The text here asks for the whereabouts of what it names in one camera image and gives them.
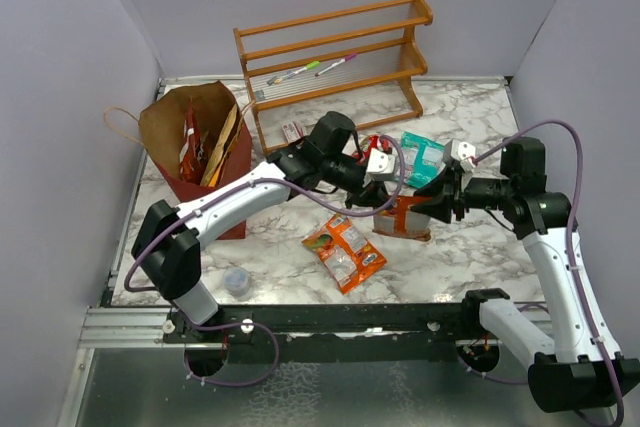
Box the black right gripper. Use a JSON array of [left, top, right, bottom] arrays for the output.
[[412, 163, 515, 221]]

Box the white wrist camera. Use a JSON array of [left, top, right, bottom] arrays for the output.
[[442, 140, 477, 172], [366, 145, 398, 181]]

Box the black base frame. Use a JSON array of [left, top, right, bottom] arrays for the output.
[[163, 301, 496, 365]]

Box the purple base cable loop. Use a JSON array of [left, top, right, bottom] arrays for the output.
[[182, 320, 281, 388]]

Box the green capped marker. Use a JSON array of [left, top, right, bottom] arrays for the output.
[[267, 61, 320, 86]]

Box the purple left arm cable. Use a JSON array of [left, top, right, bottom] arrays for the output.
[[123, 135, 407, 294]]

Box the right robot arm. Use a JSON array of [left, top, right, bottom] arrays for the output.
[[413, 137, 639, 413]]

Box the brown and red paper bag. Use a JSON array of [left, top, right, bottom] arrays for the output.
[[103, 80, 257, 241]]

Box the teal mint candy bag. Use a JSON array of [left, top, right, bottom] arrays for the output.
[[401, 131, 444, 189]]

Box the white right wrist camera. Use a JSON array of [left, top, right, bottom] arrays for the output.
[[442, 140, 477, 172]]

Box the red white staples box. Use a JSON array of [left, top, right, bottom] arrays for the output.
[[281, 121, 307, 144]]

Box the gold brown chips bag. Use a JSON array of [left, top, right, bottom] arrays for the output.
[[200, 104, 241, 187]]

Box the wooden three-tier rack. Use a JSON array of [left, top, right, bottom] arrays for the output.
[[233, 0, 434, 153]]

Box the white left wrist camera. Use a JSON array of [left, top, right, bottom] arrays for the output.
[[366, 145, 398, 181]]

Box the pink capped marker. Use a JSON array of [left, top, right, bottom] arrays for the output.
[[314, 52, 358, 77]]

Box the dark red chips bag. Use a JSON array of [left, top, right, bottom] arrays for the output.
[[179, 98, 208, 184]]

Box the orange Fox's candy bag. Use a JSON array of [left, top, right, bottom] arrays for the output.
[[301, 214, 387, 295]]

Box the red yellow snack packet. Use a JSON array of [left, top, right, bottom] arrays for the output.
[[352, 135, 392, 164]]

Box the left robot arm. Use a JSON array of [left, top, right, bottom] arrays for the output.
[[132, 111, 405, 342]]

